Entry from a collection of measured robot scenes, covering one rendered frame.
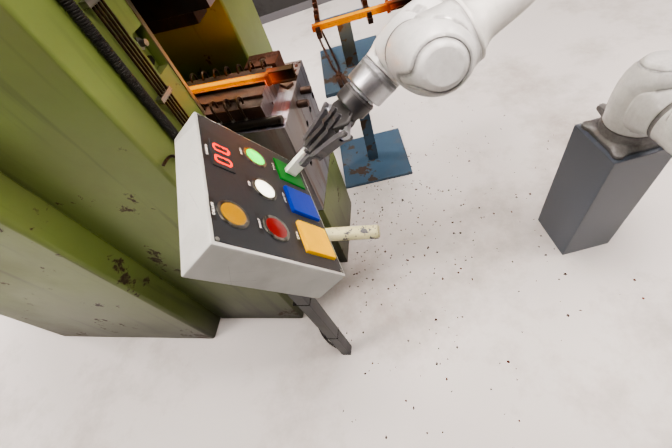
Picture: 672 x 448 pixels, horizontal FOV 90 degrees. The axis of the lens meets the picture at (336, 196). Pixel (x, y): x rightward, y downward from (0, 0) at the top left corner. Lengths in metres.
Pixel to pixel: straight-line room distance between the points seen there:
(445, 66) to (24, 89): 0.75
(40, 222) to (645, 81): 1.69
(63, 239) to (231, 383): 0.94
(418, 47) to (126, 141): 0.63
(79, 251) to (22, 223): 0.18
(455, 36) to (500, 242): 1.40
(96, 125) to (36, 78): 0.12
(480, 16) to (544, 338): 1.33
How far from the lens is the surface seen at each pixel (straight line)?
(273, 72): 1.14
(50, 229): 1.26
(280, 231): 0.59
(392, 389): 1.57
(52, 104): 0.88
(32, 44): 0.79
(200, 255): 0.50
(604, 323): 1.74
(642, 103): 1.27
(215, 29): 1.41
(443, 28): 0.50
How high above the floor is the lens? 1.54
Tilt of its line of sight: 50 degrees down
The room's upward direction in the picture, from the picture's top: 22 degrees counter-clockwise
